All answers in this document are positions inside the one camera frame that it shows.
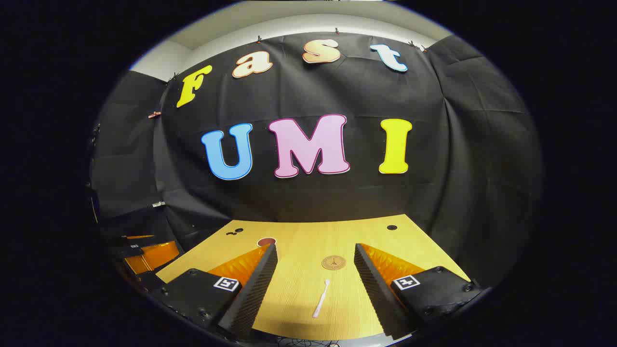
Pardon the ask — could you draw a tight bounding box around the pale pink toothbrush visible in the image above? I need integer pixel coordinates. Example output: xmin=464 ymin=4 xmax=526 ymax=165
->
xmin=312 ymin=279 xmax=331 ymax=319

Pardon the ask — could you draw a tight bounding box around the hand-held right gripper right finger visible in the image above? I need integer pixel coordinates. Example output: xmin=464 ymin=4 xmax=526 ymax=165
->
xmin=354 ymin=243 xmax=483 ymax=339

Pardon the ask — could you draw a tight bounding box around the wooden desktop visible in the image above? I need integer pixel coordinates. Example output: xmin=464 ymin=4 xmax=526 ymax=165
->
xmin=155 ymin=214 xmax=472 ymax=340

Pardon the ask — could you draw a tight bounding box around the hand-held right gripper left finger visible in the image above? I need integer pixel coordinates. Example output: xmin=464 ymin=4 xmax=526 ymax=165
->
xmin=158 ymin=243 xmax=279 ymax=340

